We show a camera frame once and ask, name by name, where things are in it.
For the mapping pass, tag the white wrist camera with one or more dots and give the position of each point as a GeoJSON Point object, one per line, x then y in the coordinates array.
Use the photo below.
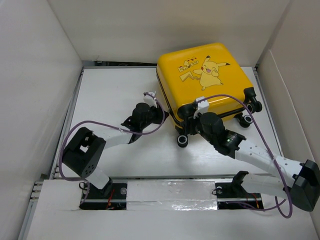
{"type": "Point", "coordinates": [201, 106]}
{"type": "Point", "coordinates": [150, 99]}

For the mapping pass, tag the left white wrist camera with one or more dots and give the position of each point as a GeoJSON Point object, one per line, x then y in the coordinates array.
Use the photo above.
{"type": "Point", "coordinates": [150, 99]}

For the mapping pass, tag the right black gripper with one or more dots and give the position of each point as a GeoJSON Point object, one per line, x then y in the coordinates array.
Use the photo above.
{"type": "Point", "coordinates": [192, 121]}

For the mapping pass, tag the yellow suitcase with grey lining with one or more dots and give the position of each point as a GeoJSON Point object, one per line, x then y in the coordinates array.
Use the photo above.
{"type": "Point", "coordinates": [208, 71]}

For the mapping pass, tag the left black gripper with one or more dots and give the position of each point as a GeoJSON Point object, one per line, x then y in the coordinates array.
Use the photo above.
{"type": "Point", "coordinates": [158, 113]}

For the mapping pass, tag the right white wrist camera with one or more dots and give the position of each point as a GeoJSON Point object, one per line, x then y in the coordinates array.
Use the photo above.
{"type": "Point", "coordinates": [201, 106]}

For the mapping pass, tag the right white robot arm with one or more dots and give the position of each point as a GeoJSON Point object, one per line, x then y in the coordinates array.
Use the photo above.
{"type": "Point", "coordinates": [289, 179]}

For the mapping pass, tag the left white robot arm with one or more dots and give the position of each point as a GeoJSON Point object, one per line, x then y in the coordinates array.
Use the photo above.
{"type": "Point", "coordinates": [82, 148]}

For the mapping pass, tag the aluminium mounting rail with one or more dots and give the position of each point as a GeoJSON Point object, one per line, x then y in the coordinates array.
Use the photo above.
{"type": "Point", "coordinates": [260, 193]}

